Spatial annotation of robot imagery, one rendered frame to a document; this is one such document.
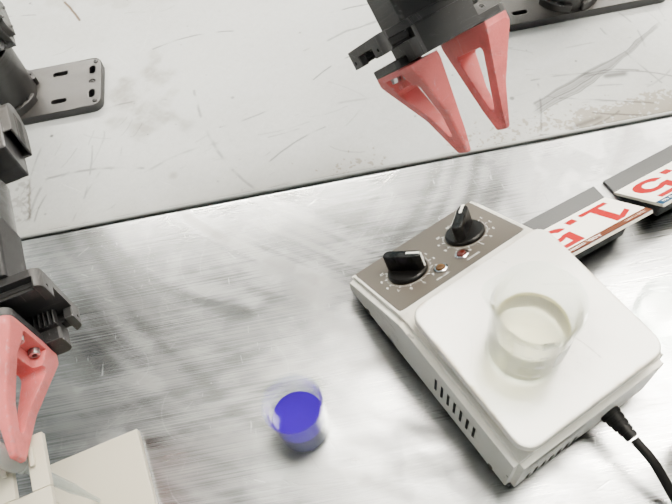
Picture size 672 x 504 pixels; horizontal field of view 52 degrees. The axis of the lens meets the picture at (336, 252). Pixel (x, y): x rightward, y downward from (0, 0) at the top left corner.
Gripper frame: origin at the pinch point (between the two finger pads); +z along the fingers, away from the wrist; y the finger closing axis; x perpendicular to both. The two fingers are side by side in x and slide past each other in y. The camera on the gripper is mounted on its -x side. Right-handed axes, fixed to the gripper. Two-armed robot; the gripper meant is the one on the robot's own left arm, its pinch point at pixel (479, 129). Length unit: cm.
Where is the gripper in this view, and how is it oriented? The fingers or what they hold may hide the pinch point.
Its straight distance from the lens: 51.0
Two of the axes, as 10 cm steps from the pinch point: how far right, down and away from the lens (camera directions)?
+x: -2.9, -0.7, 9.6
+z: 4.8, 8.5, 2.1
